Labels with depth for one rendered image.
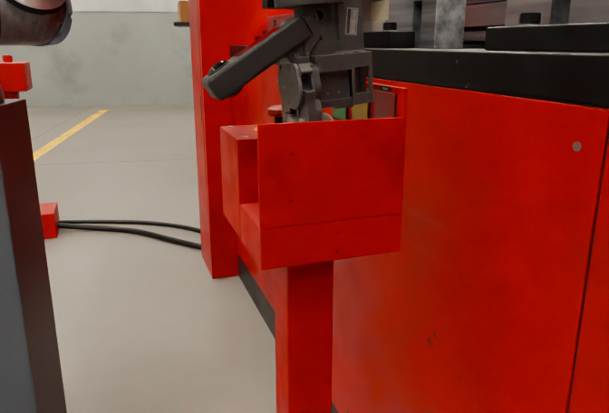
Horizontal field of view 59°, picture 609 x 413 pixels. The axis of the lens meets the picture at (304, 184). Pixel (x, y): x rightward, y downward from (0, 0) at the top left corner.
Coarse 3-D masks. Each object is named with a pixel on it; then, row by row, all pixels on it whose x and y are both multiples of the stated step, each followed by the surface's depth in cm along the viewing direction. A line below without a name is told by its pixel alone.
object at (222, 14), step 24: (192, 0) 194; (216, 0) 184; (240, 0) 187; (192, 24) 199; (216, 24) 186; (240, 24) 189; (264, 24) 191; (192, 48) 204; (216, 48) 188; (192, 72) 210; (216, 120) 194; (216, 144) 196; (216, 168) 198; (216, 192) 200; (216, 216) 203; (216, 240) 205; (216, 264) 207
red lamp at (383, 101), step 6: (378, 96) 60; (384, 96) 59; (390, 96) 58; (378, 102) 60; (384, 102) 59; (390, 102) 58; (378, 108) 60; (384, 108) 59; (390, 108) 58; (378, 114) 60; (384, 114) 59; (390, 114) 58
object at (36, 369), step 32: (0, 128) 96; (0, 160) 95; (32, 160) 112; (0, 192) 96; (32, 192) 111; (0, 224) 98; (32, 224) 110; (0, 256) 99; (32, 256) 109; (0, 288) 101; (32, 288) 108; (0, 320) 102; (32, 320) 108; (0, 352) 104; (32, 352) 107; (0, 384) 105; (32, 384) 106
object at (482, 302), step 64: (448, 128) 70; (512, 128) 59; (576, 128) 51; (448, 192) 72; (512, 192) 60; (576, 192) 52; (384, 256) 91; (448, 256) 73; (512, 256) 61; (576, 256) 52; (384, 320) 93; (448, 320) 74; (512, 320) 62; (576, 320) 53; (384, 384) 95; (448, 384) 76; (512, 384) 63; (576, 384) 54
